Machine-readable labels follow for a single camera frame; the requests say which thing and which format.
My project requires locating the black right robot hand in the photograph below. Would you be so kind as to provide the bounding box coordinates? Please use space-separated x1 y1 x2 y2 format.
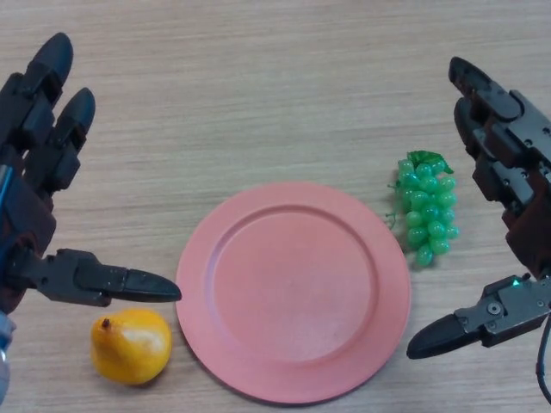
406 56 551 361

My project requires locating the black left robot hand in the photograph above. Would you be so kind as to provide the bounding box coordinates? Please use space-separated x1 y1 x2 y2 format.
0 33 183 317

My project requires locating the yellow pear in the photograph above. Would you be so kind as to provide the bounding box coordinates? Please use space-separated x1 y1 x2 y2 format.
89 308 173 386

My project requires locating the pink round plate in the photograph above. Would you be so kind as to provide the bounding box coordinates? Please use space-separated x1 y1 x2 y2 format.
175 181 413 406

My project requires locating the green grape bunch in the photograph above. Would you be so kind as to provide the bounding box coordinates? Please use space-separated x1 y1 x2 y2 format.
386 150 461 268

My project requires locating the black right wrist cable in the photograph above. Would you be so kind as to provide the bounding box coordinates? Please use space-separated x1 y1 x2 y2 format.
535 316 551 404

